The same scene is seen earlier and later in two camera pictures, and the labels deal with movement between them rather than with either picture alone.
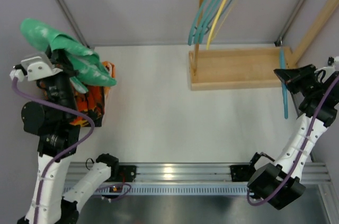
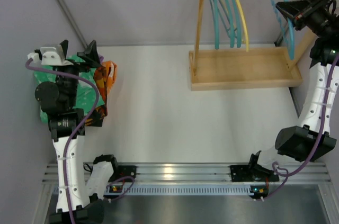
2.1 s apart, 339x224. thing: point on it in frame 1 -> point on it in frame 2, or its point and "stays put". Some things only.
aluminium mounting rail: (157, 172) stays put
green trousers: (90, 69) -> (87, 95)
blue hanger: (283, 65) -> (286, 25)
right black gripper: (302, 78) -> (310, 12)
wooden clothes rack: (248, 66) stays put
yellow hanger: (218, 12) -> (244, 15)
